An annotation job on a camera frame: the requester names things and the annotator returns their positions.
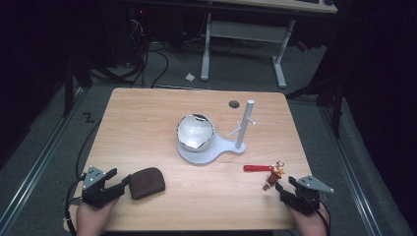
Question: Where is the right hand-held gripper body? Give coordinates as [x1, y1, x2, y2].
[280, 174, 335, 216]

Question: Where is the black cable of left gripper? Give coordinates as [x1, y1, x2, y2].
[64, 120, 103, 236]

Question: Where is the person's right hand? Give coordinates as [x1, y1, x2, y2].
[287, 202, 331, 236]

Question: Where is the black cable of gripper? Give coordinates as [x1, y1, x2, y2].
[64, 120, 103, 236]
[315, 200, 332, 236]

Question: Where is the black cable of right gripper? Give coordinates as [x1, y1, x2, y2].
[315, 200, 332, 236]

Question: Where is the white metal-framed desk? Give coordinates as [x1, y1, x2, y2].
[200, 0, 339, 89]

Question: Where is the shiny silver bowl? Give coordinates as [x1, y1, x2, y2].
[175, 113, 216, 153]

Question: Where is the white stand with pegs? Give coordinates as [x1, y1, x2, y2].
[176, 99, 257, 166]

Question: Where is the metal floor rail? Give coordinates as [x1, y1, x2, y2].
[0, 88, 87, 228]
[319, 106, 384, 236]

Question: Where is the brown wallet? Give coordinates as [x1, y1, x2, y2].
[128, 166, 166, 201]

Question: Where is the person's left hand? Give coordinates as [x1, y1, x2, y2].
[76, 197, 120, 236]

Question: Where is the bundle of black floor cables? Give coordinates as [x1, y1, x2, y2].
[126, 18, 170, 89]

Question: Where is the black tripod stand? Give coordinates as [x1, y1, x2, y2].
[284, 62, 349, 140]

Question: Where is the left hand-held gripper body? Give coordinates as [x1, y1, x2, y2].
[81, 165, 120, 209]

